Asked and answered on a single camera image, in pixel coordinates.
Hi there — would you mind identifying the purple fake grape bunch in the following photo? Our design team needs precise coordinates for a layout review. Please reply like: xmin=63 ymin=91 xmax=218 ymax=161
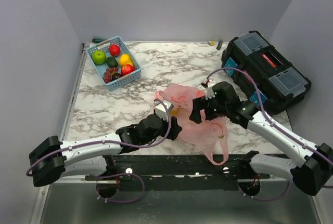
xmin=103 ymin=67 xmax=118 ymax=84

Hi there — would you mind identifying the red fake strawberry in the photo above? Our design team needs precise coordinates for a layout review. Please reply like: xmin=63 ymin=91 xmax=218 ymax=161
xmin=109 ymin=44 xmax=121 ymax=57

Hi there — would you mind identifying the red fake apple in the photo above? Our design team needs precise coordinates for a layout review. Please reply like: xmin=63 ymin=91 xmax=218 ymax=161
xmin=121 ymin=64 xmax=135 ymax=76

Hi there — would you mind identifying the blue plastic basket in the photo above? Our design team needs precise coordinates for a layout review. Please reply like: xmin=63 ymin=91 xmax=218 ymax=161
xmin=86 ymin=36 xmax=141 ymax=91

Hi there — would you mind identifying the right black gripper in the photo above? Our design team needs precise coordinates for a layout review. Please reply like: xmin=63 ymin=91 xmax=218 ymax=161
xmin=189 ymin=93 xmax=229 ymax=123

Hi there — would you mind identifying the dark green fake avocado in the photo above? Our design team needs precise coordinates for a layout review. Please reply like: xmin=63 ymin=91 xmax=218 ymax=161
xmin=106 ymin=56 xmax=118 ymax=68

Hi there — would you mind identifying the yellow fake pear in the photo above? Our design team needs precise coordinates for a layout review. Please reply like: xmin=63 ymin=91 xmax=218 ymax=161
xmin=118 ymin=54 xmax=134 ymax=67

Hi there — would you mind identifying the green screwdriver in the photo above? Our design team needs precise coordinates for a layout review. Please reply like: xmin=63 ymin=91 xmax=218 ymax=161
xmin=92 ymin=38 xmax=105 ymax=43

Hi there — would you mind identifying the pink plastic bag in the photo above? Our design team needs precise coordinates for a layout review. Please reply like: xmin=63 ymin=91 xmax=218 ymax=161
xmin=153 ymin=83 xmax=230 ymax=166

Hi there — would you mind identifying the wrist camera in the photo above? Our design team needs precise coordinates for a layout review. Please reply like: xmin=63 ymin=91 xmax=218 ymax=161
xmin=154 ymin=100 xmax=174 ymax=121
xmin=201 ymin=78 xmax=217 ymax=90

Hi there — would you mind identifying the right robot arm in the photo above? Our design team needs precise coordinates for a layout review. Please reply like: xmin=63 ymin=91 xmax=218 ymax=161
xmin=189 ymin=82 xmax=332 ymax=196

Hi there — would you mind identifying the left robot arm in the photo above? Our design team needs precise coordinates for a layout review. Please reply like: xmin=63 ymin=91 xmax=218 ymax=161
xmin=26 ymin=114 xmax=182 ymax=187

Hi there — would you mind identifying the small yellow black object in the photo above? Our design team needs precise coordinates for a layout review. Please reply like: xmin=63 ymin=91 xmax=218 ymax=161
xmin=208 ymin=40 xmax=223 ymax=50

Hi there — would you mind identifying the black toolbox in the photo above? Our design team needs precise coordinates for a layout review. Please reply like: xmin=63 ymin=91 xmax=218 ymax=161
xmin=221 ymin=31 xmax=312 ymax=115

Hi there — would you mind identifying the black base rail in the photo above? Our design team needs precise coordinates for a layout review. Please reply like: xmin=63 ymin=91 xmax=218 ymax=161
xmin=85 ymin=151 xmax=290 ymax=195

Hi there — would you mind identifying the green fake fruit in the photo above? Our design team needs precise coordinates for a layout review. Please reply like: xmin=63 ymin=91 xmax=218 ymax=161
xmin=92 ymin=50 xmax=107 ymax=65

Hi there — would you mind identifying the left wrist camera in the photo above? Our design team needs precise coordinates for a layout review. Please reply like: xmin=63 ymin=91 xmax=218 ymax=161
xmin=154 ymin=100 xmax=174 ymax=121

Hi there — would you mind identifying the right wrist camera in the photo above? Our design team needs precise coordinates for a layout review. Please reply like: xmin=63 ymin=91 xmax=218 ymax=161
xmin=201 ymin=78 xmax=217 ymax=90

